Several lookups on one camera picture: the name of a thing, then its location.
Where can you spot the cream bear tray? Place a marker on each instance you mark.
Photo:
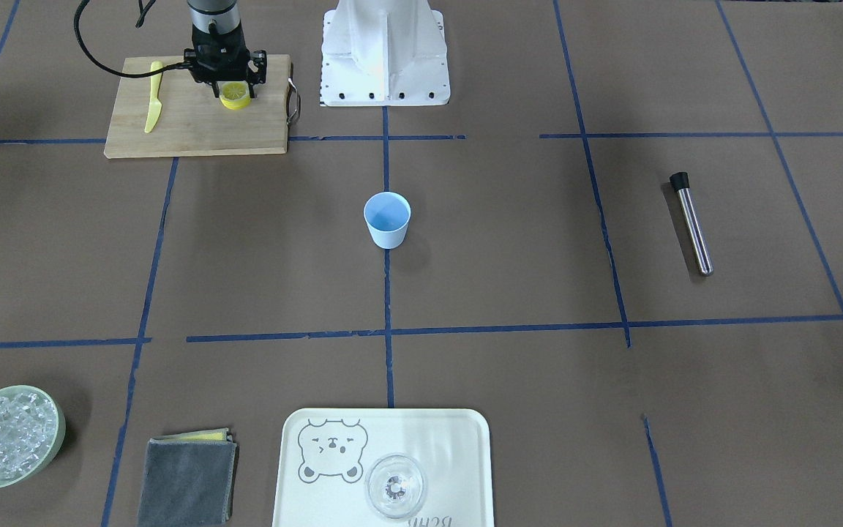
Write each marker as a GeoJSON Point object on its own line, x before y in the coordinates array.
{"type": "Point", "coordinates": [326, 455]}

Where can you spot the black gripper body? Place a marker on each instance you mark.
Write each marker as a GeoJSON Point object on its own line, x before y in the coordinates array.
{"type": "Point", "coordinates": [195, 64]}

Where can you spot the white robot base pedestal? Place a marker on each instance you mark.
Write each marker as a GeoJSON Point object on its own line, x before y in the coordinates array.
{"type": "Point", "coordinates": [384, 54]}

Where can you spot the clear wine glass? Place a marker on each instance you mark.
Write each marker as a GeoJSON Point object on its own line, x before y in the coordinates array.
{"type": "Point", "coordinates": [396, 487]}

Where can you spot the grey folded cloth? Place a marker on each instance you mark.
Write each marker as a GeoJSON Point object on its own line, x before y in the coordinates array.
{"type": "Point", "coordinates": [188, 479]}

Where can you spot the light blue cup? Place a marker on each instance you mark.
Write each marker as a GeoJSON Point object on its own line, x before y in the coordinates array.
{"type": "Point", "coordinates": [387, 216]}

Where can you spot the yellow lemon slice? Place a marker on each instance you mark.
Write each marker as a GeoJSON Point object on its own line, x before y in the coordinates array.
{"type": "Point", "coordinates": [235, 95]}

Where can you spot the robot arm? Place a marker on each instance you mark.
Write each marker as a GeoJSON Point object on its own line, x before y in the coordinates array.
{"type": "Point", "coordinates": [223, 16]}

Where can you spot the yellow plastic knife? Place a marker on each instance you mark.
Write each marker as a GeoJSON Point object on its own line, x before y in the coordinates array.
{"type": "Point", "coordinates": [154, 105]}

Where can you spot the green bowl of ice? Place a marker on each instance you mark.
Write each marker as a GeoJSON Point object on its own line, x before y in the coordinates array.
{"type": "Point", "coordinates": [32, 431]}

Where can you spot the steel muddler black tip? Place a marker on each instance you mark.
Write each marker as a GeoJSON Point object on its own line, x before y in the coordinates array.
{"type": "Point", "coordinates": [683, 189]}

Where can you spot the wooden cutting board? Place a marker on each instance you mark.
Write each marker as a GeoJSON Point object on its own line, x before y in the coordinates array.
{"type": "Point", "coordinates": [194, 123]}

